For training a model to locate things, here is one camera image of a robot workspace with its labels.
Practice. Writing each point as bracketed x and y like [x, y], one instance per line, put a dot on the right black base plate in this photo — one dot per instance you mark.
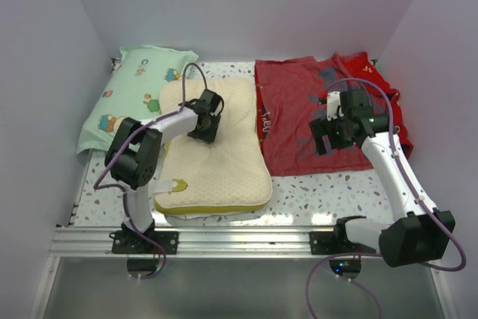
[325, 243]

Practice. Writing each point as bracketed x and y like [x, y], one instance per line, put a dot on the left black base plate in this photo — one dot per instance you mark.
[130, 243]

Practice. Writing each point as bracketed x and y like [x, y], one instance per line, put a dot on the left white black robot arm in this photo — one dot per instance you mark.
[134, 152]

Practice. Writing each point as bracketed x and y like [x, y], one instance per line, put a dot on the green cartoon pillow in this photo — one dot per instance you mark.
[132, 91]

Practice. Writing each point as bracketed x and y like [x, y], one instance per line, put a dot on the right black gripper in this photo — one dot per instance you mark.
[322, 127]

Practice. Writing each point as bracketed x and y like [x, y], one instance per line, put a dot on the cream quilted pillow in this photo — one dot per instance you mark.
[226, 176]

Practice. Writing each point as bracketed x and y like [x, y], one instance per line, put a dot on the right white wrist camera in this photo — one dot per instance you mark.
[333, 105]

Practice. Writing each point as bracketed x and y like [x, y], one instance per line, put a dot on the aluminium mounting rail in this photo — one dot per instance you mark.
[195, 242]

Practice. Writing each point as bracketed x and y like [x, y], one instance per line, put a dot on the red pillowcase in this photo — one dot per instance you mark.
[289, 94]

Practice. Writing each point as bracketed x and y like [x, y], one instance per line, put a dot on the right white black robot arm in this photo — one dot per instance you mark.
[419, 231]

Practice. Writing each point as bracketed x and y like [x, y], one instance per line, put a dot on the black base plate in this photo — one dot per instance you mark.
[130, 243]
[325, 243]

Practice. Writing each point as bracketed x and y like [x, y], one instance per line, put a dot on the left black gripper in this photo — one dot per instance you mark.
[209, 137]

